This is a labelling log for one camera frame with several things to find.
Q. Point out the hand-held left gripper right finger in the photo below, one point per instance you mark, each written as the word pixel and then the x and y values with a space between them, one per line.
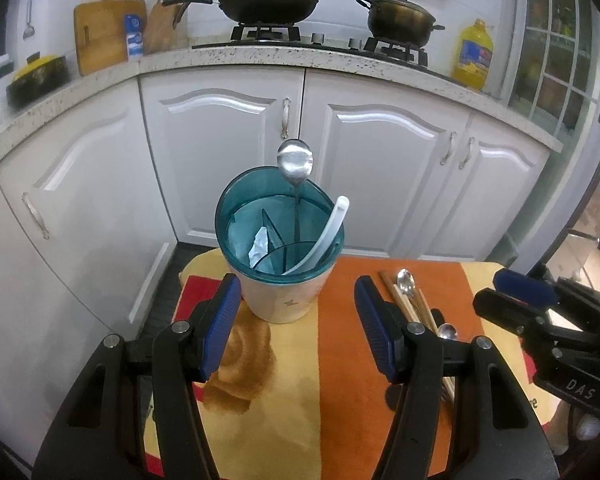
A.
pixel 372 317

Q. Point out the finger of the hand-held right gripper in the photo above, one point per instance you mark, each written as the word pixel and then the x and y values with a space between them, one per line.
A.
pixel 505 310
pixel 522 285

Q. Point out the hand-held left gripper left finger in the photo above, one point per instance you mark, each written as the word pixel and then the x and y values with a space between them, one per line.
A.
pixel 225 310

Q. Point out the large metal spoon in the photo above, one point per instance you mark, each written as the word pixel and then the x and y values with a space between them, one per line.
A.
pixel 406 281

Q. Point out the teal and white utensil holder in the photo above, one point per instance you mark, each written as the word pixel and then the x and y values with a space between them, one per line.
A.
pixel 280 300

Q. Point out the wooden chopstick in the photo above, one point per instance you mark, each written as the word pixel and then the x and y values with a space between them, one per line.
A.
pixel 395 292
pixel 414 312

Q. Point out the small metal spoon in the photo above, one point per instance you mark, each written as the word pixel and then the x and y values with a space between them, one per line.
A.
pixel 447 332

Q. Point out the white crumpled wrapper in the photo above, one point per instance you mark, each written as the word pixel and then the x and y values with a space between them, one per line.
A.
pixel 260 247

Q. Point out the white cabinet door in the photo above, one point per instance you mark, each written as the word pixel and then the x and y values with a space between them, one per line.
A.
pixel 500 200
pixel 380 170
pixel 10 340
pixel 220 125
pixel 90 170

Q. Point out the white plastic spoon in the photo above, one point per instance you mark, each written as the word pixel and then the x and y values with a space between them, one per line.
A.
pixel 337 217

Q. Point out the orange and yellow printed cloth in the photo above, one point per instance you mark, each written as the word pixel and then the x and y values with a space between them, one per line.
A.
pixel 300 410

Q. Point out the yellow cooking oil bottle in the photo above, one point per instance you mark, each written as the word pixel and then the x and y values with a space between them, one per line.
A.
pixel 472 55

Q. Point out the glass paned door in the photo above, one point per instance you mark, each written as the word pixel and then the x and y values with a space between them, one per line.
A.
pixel 550 45

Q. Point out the speckled stone countertop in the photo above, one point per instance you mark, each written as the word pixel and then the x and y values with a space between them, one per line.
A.
pixel 230 56

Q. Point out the black gas stove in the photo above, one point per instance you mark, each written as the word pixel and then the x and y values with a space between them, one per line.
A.
pixel 320 46

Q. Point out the dark cooking pot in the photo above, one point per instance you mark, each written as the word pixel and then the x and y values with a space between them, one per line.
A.
pixel 400 27

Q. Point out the blue and white carton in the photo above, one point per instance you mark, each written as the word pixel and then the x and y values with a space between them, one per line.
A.
pixel 135 37

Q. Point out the wooden knife block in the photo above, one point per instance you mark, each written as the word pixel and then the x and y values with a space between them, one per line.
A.
pixel 160 30

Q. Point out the black pot with yellow lid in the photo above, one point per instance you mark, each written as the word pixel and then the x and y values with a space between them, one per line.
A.
pixel 37 77

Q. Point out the wooden cutting board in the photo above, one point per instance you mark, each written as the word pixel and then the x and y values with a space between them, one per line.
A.
pixel 100 35

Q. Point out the dark pot lid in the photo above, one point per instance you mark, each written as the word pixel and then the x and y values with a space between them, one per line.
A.
pixel 402 7

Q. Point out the black wok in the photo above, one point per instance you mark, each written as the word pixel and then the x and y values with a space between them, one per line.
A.
pixel 267 7

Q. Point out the hanging metal ladle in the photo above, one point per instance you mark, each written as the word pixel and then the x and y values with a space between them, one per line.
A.
pixel 28 30

